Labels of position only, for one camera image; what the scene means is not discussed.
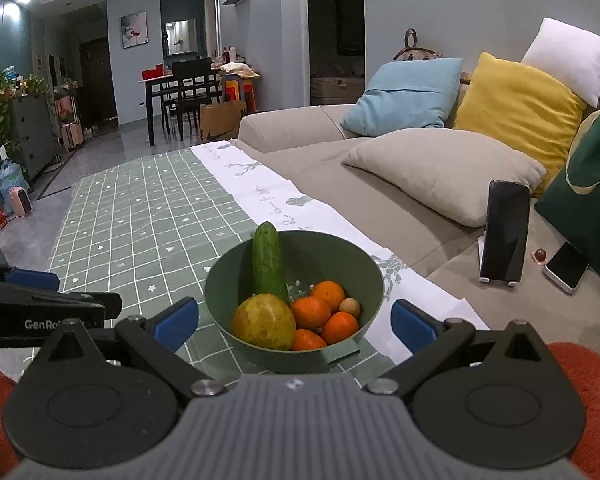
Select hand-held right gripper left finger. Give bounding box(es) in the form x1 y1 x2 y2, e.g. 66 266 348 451
27 296 227 396

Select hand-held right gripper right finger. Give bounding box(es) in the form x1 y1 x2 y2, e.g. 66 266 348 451
366 298 563 395

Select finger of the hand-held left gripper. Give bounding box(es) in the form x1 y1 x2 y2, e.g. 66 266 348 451
0 280 124 322
0 259 61 295

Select green bowl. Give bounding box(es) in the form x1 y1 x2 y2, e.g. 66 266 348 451
204 230 385 375

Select plain orange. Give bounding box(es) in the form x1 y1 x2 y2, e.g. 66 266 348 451
310 281 347 313
321 311 360 345
291 328 327 352

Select yellow green mango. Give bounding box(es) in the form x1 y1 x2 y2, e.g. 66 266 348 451
231 294 297 351

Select spotted orange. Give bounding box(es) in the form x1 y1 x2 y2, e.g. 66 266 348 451
291 296 332 331

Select pink heater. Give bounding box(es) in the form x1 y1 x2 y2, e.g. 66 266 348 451
9 186 33 217

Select white phone stand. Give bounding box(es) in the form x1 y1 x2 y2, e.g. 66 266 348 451
477 236 523 287

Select blue water jug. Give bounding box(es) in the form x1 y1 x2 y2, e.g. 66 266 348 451
0 158 30 203

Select green cucumber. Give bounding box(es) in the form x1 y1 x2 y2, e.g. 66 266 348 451
252 221 291 306

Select green checked cloth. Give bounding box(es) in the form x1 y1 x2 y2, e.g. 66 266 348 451
47 141 491 376

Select black smartphone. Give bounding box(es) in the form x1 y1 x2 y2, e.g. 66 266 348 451
480 180 531 281

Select grey cabinet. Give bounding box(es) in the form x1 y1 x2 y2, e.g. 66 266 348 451
12 94 58 181

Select pink suitcase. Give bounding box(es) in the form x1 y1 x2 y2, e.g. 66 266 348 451
60 121 85 152

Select beige pillow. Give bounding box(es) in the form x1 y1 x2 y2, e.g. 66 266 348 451
341 128 547 227

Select white smartphone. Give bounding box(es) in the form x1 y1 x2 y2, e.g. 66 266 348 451
543 241 591 295

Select brown paper bag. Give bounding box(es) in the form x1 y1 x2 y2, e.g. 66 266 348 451
199 101 247 142

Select dark green tote bag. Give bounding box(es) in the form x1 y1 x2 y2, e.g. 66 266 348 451
534 110 600 278

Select beige sofa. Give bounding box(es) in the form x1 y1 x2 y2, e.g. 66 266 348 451
237 85 600 361

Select blue pillow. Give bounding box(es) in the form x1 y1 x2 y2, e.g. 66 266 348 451
341 57 465 137

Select dark dining table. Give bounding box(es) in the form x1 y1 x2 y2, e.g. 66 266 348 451
139 72 261 147

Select yellow pillow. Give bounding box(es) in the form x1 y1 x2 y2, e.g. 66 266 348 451
452 51 588 196

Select stacked plastic stools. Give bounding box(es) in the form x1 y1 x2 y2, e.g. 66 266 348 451
222 76 258 113

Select beige storage box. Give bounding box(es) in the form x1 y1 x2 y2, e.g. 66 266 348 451
311 75 366 100

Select black dining chair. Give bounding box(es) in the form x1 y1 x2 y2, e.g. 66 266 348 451
170 58 223 141

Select brown handbag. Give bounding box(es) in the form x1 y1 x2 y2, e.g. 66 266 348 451
394 28 443 62

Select white pillow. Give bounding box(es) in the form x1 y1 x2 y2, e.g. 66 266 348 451
521 17 600 108

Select framed wall picture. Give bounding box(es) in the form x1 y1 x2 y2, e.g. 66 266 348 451
121 12 149 50

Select wall mirror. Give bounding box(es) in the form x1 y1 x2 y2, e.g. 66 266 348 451
166 18 199 56

